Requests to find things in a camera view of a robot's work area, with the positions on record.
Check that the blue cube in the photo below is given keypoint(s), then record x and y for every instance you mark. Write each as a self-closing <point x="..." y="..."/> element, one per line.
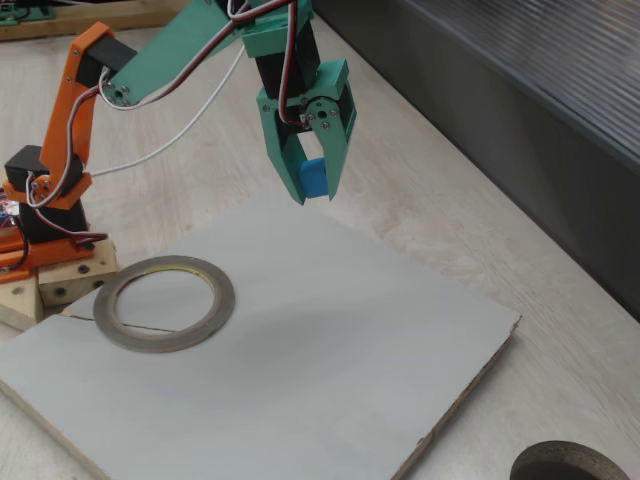
<point x="312" y="180"/>

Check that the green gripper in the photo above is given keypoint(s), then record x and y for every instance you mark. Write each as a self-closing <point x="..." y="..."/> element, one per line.
<point x="270" y="131"/>

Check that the red controller circuit board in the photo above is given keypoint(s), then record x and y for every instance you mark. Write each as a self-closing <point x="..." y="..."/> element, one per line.
<point x="6" y="205"/>

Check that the wooden robot base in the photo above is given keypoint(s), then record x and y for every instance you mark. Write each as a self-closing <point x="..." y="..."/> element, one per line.
<point x="75" y="280"/>

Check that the green printed part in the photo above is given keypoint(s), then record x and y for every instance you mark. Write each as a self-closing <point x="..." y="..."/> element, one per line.
<point x="25" y="15"/>

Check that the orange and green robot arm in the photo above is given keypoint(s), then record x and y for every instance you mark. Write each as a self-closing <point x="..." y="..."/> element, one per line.
<point x="165" y="55"/>

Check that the long wooden plank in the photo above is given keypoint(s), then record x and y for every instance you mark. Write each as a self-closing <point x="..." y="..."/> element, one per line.
<point x="125" y="12"/>

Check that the grey-topped wooden board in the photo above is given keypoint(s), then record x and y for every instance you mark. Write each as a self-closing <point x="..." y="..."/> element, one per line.
<point x="300" y="375"/>

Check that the grey translucent desk partition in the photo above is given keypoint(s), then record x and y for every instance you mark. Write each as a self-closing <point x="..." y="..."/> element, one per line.
<point x="525" y="125"/>

